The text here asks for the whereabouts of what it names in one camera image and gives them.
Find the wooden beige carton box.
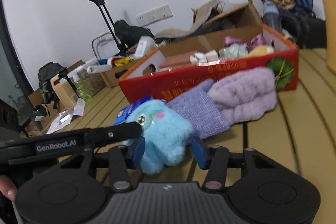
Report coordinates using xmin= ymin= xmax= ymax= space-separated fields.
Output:
xmin=50 ymin=74 xmax=78 ymax=109

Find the black backpack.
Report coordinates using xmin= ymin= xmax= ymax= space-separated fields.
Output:
xmin=38 ymin=62 xmax=70 ymax=104

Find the pink layered sponge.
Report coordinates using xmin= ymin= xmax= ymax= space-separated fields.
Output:
xmin=159 ymin=51 xmax=197 ymax=69

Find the blue water bottle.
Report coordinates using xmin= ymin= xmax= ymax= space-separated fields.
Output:
xmin=263 ymin=1 xmax=282 ymax=33

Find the purple knit cloth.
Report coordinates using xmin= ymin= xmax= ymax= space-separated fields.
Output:
xmin=167 ymin=79 xmax=230 ymax=144

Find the yellow thermos jug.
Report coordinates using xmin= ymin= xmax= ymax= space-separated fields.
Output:
xmin=323 ymin=0 xmax=336 ymax=73

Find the black trolley handle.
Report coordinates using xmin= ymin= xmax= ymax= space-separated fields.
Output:
xmin=88 ymin=0 xmax=127 ymax=56

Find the person left hand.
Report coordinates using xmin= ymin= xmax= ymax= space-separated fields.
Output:
xmin=0 ymin=176 xmax=17 ymax=201

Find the white round sponge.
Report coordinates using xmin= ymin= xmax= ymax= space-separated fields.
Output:
xmin=205 ymin=50 xmax=219 ymax=62

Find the black bag on trolley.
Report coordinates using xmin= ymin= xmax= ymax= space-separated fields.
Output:
xmin=114 ymin=20 xmax=154 ymax=47

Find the blue handkerchief tissue pack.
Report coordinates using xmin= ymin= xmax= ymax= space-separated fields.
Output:
xmin=113 ymin=95 xmax=153 ymax=126

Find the small brown cardboard box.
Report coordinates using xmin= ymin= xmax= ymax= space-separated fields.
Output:
xmin=100 ymin=57 xmax=138 ymax=88

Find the red cardboard tray box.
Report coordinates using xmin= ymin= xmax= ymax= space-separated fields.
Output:
xmin=119 ymin=24 xmax=298 ymax=103

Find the beige mat cloth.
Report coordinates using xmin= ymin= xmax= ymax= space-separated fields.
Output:
xmin=155 ymin=0 xmax=224 ymax=39

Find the floor cardboard box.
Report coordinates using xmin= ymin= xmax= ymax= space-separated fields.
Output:
xmin=29 ymin=60 xmax=84 ymax=128

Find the lilac fluffy towel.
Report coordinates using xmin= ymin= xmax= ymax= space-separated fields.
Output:
xmin=207 ymin=67 xmax=277 ymax=125

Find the wire basket handle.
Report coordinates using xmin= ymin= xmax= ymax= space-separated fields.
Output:
xmin=91 ymin=32 xmax=120 ymax=60

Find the white paper leaflet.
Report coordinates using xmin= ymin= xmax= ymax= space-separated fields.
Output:
xmin=46 ymin=98 xmax=85 ymax=134

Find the white wall socket strip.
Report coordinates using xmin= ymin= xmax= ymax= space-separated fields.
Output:
xmin=135 ymin=4 xmax=173 ymax=27

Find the pink satin scrunchie bonnet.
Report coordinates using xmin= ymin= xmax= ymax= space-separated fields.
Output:
xmin=223 ymin=33 xmax=267 ymax=53

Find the white tube bottle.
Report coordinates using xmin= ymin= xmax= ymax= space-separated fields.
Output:
xmin=87 ymin=64 xmax=113 ymax=75

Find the white label bottle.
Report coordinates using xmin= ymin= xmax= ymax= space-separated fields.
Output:
xmin=134 ymin=36 xmax=157 ymax=59

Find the yellow white plush toy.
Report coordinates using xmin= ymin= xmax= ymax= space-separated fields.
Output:
xmin=246 ymin=45 xmax=275 ymax=57

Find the green spray bottle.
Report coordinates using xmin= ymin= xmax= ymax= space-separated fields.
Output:
xmin=67 ymin=66 xmax=92 ymax=103

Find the iridescent mesh bath puff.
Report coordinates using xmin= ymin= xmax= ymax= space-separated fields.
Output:
xmin=219 ymin=43 xmax=248 ymax=60

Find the large brown cardboard box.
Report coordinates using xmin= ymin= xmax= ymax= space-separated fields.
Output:
xmin=180 ymin=0 xmax=263 ymax=38

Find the clear cereal container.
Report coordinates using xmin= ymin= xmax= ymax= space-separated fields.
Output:
xmin=78 ymin=70 xmax=106 ymax=96

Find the blue plush monster toy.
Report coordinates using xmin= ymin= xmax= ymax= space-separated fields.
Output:
xmin=126 ymin=100 xmax=194 ymax=175

